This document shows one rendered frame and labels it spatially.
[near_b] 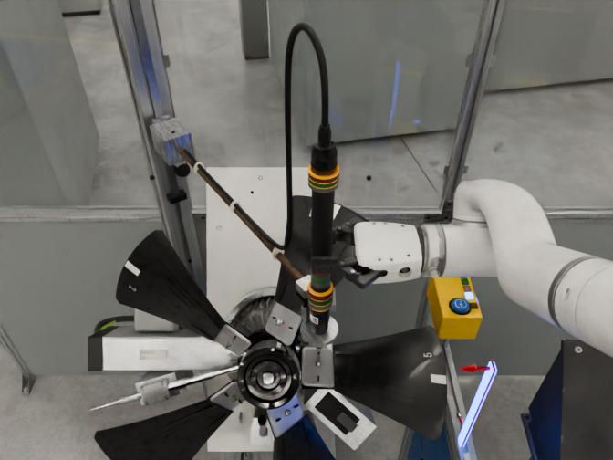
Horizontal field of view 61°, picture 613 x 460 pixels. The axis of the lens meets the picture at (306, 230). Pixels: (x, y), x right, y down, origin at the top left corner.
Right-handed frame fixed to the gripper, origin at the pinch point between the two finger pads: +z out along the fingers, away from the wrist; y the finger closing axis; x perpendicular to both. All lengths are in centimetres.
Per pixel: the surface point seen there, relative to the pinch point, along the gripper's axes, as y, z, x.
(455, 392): 13, -37, -64
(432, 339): 6.2, -24.0, -31.9
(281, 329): 4.3, 7.3, -26.0
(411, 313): 70, -39, -102
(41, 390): 66, 120, -151
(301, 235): 19.0, 3.4, -14.0
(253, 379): -5.2, 12.4, -28.5
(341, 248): 12.8, -4.4, -11.9
